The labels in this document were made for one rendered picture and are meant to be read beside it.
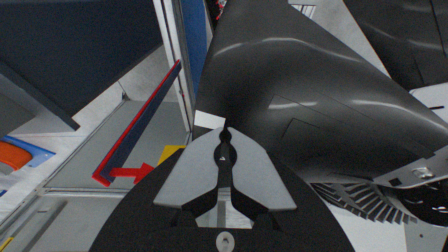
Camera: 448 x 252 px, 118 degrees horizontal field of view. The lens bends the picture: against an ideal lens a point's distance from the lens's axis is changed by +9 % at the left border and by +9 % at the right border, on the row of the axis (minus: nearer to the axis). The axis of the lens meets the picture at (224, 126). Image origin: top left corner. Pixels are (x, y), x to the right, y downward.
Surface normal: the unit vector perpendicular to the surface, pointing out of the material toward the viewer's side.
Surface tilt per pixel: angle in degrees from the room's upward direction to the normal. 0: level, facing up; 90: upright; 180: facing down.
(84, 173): 90
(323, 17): 0
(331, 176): 8
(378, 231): 50
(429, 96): 60
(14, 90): 0
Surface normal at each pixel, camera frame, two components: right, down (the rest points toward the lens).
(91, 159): 0.04, -0.71
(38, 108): -0.01, 0.70
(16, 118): 1.00, -0.04
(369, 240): 0.01, -0.09
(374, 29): -0.72, 0.16
